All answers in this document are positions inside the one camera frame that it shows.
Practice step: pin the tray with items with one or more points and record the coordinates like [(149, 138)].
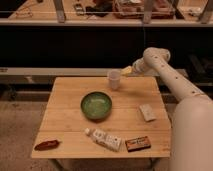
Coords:
[(135, 9)]

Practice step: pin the green ceramic bowl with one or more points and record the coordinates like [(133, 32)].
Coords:
[(96, 105)]

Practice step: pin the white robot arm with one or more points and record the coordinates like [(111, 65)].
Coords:
[(192, 121)]

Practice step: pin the brown rectangular box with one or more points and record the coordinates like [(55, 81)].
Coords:
[(137, 144)]

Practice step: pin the wooden table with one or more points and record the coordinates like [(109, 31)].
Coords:
[(137, 111)]

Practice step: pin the white tube with cap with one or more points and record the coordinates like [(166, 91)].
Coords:
[(104, 139)]

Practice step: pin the white sponge block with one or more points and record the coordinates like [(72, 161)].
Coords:
[(147, 112)]

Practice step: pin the eyeglasses on shelf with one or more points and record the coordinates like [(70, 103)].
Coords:
[(23, 13)]

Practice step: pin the dark cloth on shelf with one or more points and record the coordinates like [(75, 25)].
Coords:
[(100, 10)]

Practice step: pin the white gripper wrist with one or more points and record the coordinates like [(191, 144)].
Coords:
[(138, 67)]

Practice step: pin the phone on shelf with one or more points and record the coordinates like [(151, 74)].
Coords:
[(79, 9)]

